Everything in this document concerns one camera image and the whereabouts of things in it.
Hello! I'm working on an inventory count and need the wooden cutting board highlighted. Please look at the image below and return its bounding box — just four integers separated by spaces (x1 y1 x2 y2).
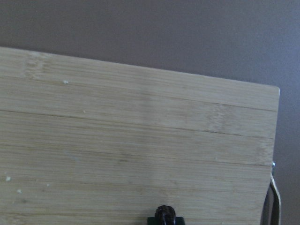
0 47 280 225

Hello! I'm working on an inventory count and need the dark cherry right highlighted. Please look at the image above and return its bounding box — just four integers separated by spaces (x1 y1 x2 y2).
155 205 176 225

